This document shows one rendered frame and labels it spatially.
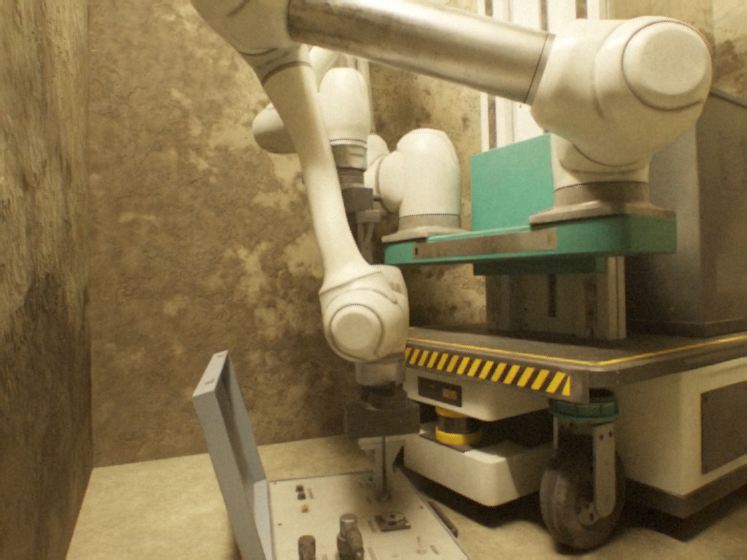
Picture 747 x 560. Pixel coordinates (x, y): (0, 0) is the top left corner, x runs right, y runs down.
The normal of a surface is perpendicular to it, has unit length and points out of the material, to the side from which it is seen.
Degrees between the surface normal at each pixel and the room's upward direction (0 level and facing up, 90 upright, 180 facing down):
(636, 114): 141
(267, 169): 90
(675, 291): 90
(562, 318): 90
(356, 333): 98
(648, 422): 90
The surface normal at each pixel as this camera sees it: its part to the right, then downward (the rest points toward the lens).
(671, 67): -0.06, 0.03
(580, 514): 0.59, -0.07
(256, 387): 0.39, -0.03
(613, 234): -0.84, 0.01
